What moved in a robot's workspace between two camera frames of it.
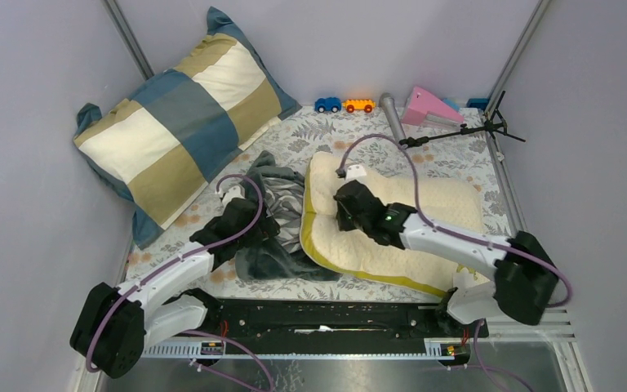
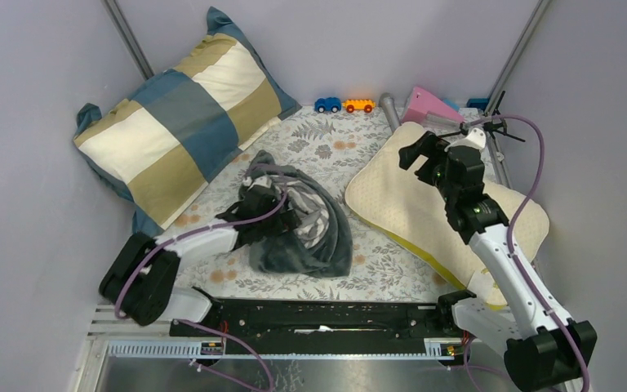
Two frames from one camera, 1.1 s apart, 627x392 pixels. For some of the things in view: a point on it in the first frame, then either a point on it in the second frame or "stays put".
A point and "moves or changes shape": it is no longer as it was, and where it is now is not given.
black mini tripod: (495, 125) stays put
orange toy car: (350, 104) stays put
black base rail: (335, 319) stays put
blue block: (480, 103) stays put
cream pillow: (326, 240) moves or changes shape
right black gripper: (344, 224) -> (429, 145)
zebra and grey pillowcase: (277, 256) moves or changes shape
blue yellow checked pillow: (159, 142) stays put
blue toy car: (329, 104) stays put
